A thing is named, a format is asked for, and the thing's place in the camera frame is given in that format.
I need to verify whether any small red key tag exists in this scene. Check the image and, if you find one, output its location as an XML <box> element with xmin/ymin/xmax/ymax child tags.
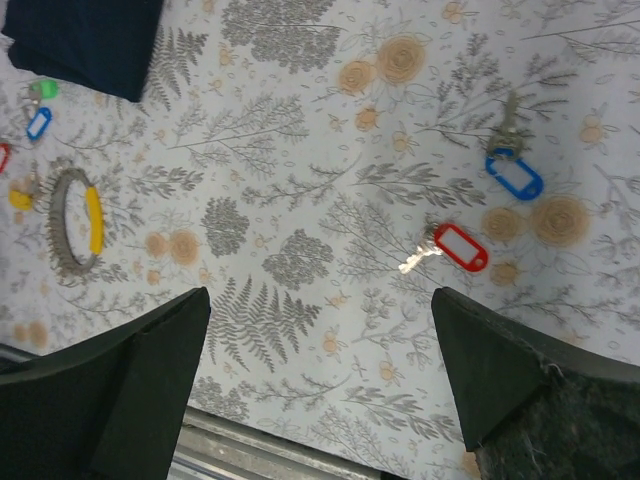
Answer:
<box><xmin>0</xmin><ymin>143</ymin><xmax>11</xmax><ymax>173</ymax></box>

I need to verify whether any dark navy folded cloth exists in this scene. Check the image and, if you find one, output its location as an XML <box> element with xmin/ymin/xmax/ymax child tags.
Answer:
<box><xmin>1</xmin><ymin>0</ymin><xmax>164</xmax><ymax>103</ymax></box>

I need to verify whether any key with yellow tag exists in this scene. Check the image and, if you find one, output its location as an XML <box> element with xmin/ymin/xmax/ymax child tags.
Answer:
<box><xmin>8</xmin><ymin>173</ymin><xmax>43</xmax><ymax>211</ymax></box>

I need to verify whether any floral patterned table mat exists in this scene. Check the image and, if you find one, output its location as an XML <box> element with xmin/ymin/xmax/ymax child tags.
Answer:
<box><xmin>1</xmin><ymin>1</ymin><xmax>639</xmax><ymax>479</ymax></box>

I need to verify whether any metal keyring with yellow grip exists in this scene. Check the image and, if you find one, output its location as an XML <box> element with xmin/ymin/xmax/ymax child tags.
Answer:
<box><xmin>45</xmin><ymin>157</ymin><xmax>105</xmax><ymax>278</ymax></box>

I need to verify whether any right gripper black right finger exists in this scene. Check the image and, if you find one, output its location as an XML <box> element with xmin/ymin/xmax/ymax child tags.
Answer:
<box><xmin>431</xmin><ymin>288</ymin><xmax>639</xmax><ymax>479</ymax></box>

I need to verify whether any key with green tag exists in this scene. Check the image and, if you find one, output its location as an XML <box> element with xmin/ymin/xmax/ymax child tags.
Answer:
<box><xmin>23</xmin><ymin>79</ymin><xmax>59</xmax><ymax>107</ymax></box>

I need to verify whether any key with red tag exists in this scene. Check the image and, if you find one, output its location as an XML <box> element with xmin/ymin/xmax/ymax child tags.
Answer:
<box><xmin>398</xmin><ymin>223</ymin><xmax>489</xmax><ymax>274</ymax></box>

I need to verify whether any small blue key tag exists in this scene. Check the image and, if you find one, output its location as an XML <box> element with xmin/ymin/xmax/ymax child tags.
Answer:
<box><xmin>26</xmin><ymin>107</ymin><xmax>53</xmax><ymax>142</ymax></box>

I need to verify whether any aluminium front rail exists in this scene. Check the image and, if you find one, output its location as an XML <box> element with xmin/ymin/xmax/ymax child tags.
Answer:
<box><xmin>168</xmin><ymin>407</ymin><xmax>381</xmax><ymax>479</ymax></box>

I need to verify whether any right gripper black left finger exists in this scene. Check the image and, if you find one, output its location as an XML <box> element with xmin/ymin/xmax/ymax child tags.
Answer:
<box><xmin>1</xmin><ymin>287</ymin><xmax>211</xmax><ymax>479</ymax></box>

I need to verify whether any key with blue tag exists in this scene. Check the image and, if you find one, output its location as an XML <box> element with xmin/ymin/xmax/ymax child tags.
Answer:
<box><xmin>485</xmin><ymin>91</ymin><xmax>544</xmax><ymax>201</ymax></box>

